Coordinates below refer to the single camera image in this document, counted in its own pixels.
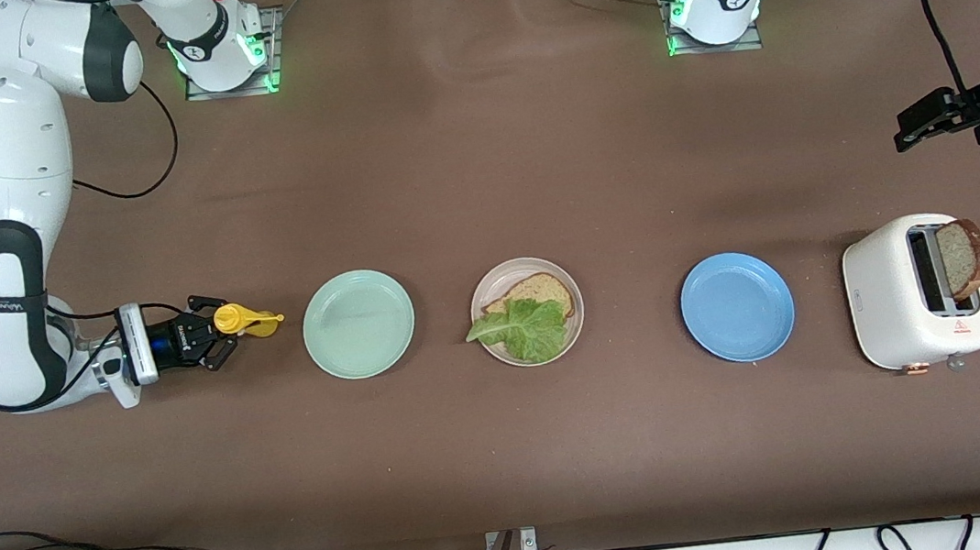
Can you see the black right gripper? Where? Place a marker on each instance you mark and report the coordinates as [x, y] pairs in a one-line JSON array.
[[175, 339]]

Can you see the yellow mustard squeeze bottle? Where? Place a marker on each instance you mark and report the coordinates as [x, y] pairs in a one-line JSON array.
[[232, 319]]

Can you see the brown bread slice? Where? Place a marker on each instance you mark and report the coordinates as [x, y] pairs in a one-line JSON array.
[[961, 258], [547, 291]]

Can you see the green lettuce leaf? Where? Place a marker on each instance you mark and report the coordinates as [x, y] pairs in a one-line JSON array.
[[524, 331]]

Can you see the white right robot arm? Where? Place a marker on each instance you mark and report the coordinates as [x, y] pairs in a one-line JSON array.
[[15, 154]]

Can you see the mint green plate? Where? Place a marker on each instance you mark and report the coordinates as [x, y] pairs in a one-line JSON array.
[[358, 324]]

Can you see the blue plate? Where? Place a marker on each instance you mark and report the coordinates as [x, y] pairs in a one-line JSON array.
[[738, 307]]

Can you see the beige plate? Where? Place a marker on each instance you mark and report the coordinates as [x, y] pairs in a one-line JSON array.
[[491, 286]]

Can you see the white two-slot toaster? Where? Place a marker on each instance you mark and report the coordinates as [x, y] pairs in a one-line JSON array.
[[889, 294]]

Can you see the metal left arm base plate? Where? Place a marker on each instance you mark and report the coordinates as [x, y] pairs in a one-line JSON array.
[[750, 44]]

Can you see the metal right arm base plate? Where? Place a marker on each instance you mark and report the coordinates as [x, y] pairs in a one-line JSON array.
[[272, 60]]

